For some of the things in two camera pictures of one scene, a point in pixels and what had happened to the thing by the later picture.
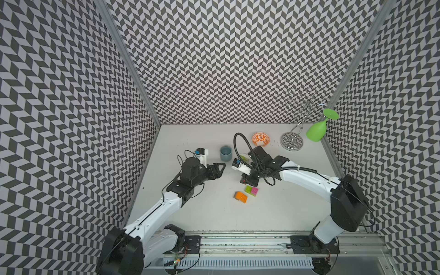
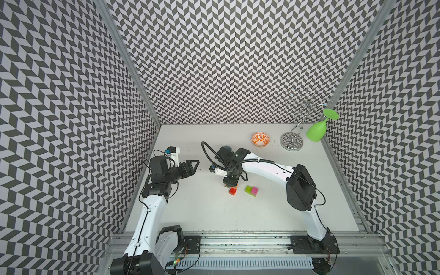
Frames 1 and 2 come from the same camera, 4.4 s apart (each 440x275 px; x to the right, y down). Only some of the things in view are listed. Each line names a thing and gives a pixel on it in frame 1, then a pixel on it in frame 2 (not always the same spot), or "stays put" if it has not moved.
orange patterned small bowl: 260,139 stays put
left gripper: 215,167 -> 191,171
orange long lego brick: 239,196 -> 226,187
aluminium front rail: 222,244 stays put
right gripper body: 256,173 -> 232,177
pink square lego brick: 254,191 stays put
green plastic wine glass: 317,132 stays put
